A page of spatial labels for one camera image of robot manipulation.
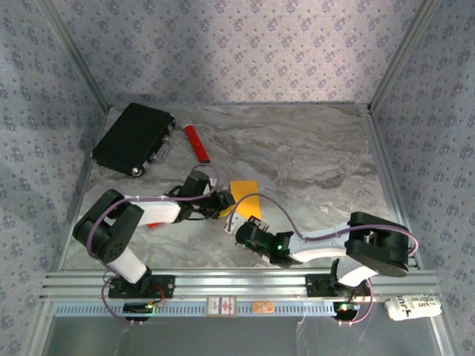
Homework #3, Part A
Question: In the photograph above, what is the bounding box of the left black controller board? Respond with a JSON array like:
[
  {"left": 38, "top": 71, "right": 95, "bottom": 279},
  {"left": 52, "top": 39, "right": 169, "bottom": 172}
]
[{"left": 122, "top": 302, "right": 154, "bottom": 316}]

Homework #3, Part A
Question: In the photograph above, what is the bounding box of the grey slotted cable duct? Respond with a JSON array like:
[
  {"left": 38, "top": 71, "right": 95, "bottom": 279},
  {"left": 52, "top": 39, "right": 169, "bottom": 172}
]
[{"left": 53, "top": 300, "right": 337, "bottom": 318}]

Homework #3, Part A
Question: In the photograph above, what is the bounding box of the right black controller board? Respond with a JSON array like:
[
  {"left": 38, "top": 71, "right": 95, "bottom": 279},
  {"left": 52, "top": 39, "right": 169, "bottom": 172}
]
[{"left": 332, "top": 301, "right": 361, "bottom": 320}]

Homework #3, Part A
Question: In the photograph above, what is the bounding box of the black carrying case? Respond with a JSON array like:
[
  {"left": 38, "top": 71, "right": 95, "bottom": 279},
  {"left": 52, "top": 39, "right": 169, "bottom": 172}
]
[{"left": 91, "top": 102, "right": 177, "bottom": 178}]

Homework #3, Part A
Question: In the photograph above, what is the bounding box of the left gripper thin black cable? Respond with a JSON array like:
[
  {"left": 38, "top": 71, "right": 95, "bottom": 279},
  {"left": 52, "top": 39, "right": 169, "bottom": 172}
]
[{"left": 173, "top": 206, "right": 206, "bottom": 224}]

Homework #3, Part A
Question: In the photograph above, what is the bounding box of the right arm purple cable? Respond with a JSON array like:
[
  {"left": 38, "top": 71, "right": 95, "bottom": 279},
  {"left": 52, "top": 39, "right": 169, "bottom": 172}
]
[{"left": 224, "top": 193, "right": 420, "bottom": 327}]

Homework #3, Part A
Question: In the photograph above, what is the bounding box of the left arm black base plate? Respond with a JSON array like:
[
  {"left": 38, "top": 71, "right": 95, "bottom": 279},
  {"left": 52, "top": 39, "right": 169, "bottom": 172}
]
[{"left": 107, "top": 272, "right": 176, "bottom": 300}]

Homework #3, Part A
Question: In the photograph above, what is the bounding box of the aluminium side rail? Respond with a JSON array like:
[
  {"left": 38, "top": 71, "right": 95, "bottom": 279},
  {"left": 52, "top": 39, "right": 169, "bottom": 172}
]
[
  {"left": 51, "top": 107, "right": 112, "bottom": 271},
  {"left": 365, "top": 105, "right": 422, "bottom": 270}
]

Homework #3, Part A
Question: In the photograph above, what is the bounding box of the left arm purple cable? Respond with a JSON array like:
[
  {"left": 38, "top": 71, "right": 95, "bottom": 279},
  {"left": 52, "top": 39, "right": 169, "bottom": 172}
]
[{"left": 85, "top": 163, "right": 222, "bottom": 327}]

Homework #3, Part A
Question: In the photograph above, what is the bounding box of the long aluminium mounting rail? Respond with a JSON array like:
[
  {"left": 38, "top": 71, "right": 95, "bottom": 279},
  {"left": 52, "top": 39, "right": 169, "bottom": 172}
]
[{"left": 39, "top": 269, "right": 442, "bottom": 302}]

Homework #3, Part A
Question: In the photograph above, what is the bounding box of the red cylindrical tube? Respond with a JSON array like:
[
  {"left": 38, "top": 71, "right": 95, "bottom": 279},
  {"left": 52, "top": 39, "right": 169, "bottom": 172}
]
[{"left": 182, "top": 120, "right": 212, "bottom": 164}]

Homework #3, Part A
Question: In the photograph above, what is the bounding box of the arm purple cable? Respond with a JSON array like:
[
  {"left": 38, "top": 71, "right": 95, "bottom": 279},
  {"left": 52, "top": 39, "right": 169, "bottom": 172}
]
[
  {"left": 224, "top": 193, "right": 420, "bottom": 327},
  {"left": 85, "top": 163, "right": 222, "bottom": 327}
]

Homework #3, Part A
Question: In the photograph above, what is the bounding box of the black controller board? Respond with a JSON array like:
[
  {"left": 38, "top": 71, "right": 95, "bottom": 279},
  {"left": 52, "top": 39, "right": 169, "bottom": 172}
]
[
  {"left": 332, "top": 301, "right": 361, "bottom": 320},
  {"left": 122, "top": 302, "right": 154, "bottom": 316}
]

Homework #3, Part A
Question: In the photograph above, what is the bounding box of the grey metal panel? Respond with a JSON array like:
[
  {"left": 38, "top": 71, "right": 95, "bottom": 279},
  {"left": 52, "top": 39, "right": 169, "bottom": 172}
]
[{"left": 44, "top": 317, "right": 452, "bottom": 356}]

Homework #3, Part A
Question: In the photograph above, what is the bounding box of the white printed label card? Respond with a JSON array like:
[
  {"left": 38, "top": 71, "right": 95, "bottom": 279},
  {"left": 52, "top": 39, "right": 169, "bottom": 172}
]
[{"left": 206, "top": 294, "right": 238, "bottom": 319}]

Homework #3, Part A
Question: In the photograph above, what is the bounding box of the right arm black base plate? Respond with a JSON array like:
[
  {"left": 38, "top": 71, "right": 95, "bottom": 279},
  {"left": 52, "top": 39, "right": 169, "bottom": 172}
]
[{"left": 304, "top": 273, "right": 374, "bottom": 297}]

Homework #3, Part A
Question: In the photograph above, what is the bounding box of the crumpled white printed paper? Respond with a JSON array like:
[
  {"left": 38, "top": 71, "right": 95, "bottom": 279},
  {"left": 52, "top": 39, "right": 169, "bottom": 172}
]
[{"left": 384, "top": 294, "right": 445, "bottom": 323}]

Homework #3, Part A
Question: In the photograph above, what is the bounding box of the aluminium frame post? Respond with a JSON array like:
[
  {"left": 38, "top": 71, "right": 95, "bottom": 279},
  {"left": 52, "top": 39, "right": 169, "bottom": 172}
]
[
  {"left": 36, "top": 0, "right": 114, "bottom": 112},
  {"left": 365, "top": 0, "right": 442, "bottom": 114}
]

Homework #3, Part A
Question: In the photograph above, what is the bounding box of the orange paper sheet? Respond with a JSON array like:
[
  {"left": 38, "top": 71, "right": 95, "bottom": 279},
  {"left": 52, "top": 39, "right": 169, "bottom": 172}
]
[{"left": 229, "top": 180, "right": 263, "bottom": 222}]

